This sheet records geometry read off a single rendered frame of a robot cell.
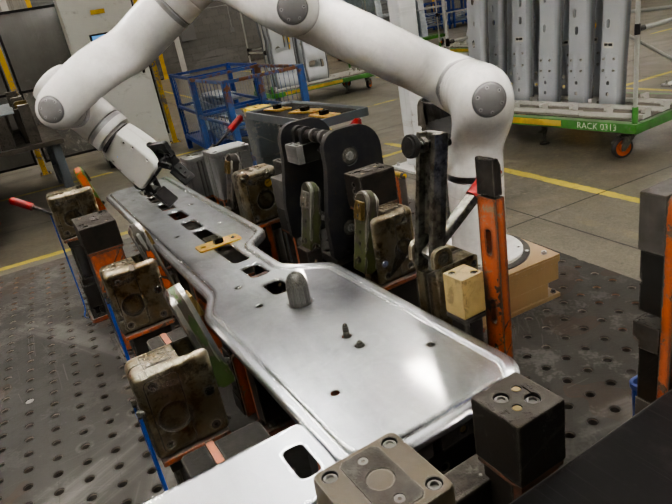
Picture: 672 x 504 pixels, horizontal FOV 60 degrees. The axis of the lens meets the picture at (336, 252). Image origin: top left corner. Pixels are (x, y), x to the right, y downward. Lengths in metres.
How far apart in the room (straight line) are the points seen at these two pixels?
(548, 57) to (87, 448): 4.93
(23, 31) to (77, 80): 7.43
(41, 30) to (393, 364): 8.09
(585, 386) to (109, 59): 1.01
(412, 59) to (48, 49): 7.58
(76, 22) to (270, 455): 7.34
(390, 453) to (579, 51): 5.01
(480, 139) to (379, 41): 0.27
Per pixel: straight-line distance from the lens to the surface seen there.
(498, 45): 5.89
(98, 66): 1.15
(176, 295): 0.66
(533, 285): 1.33
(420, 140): 0.72
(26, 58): 8.55
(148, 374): 0.68
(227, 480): 0.57
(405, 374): 0.64
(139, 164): 1.20
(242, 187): 1.26
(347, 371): 0.66
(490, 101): 1.14
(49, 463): 1.25
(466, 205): 0.78
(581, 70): 5.34
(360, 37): 1.15
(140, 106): 7.82
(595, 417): 1.06
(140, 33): 1.17
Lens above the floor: 1.37
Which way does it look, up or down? 22 degrees down
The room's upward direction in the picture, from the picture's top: 10 degrees counter-clockwise
